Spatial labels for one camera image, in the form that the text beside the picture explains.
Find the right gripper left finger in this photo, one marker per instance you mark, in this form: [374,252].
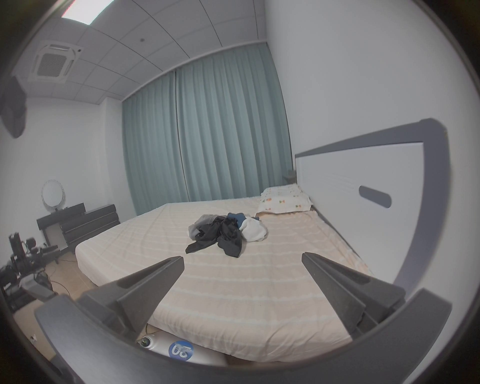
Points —
[142,296]

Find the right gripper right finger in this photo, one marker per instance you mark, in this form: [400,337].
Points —
[337,288]

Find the bed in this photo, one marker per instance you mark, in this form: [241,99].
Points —
[243,296]

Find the pile of clothes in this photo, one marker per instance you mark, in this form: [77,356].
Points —
[225,234]

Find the black chest of drawers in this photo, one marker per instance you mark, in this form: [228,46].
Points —
[92,223]

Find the white printed pillow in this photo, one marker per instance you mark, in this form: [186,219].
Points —
[285,198]

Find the black dressing table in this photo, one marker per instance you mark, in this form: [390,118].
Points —
[60,217]

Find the grey bedside table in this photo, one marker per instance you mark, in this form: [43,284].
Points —
[291,176]

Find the black equipment stand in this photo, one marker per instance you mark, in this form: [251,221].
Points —
[22,258]

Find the round white mirror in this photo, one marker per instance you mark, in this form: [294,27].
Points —
[53,193]

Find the blue-green curtain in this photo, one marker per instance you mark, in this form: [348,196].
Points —
[232,123]
[153,150]

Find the ceiling air conditioner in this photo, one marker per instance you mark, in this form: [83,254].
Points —
[54,62]

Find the ceiling light panel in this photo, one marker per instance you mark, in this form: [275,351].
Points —
[84,11]

